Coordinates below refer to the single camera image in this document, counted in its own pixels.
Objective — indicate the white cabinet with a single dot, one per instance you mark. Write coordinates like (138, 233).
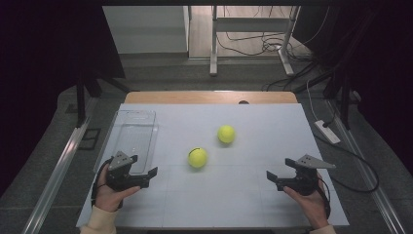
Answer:
(146, 29)

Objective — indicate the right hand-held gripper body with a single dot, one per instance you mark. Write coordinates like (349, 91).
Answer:
(303, 182)

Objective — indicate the person's right hand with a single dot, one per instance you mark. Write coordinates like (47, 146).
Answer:
(308, 204)

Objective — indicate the silver metal floor rail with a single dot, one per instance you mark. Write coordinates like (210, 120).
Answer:
(367, 169)
(56, 175)

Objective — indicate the person's left hand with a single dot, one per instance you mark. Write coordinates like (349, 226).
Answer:
(108, 196)

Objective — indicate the clear plastic container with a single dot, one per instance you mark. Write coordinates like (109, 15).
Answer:
(136, 136)

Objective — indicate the black metal stand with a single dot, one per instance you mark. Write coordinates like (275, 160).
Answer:
(82, 97)
(341, 94)

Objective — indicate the white table sheet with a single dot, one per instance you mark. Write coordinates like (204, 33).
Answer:
(233, 195)

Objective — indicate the white metal desk frame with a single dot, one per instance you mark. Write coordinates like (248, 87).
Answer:
(246, 26)

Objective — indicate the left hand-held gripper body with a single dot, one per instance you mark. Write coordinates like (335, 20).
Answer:
(120, 178)

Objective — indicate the white power strip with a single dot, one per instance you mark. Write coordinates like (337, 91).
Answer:
(327, 131)

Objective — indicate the black-marked yellow tennis ball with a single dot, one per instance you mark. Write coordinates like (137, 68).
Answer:
(197, 157)

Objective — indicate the plain yellow tennis ball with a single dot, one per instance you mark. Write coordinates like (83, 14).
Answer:
(226, 134)

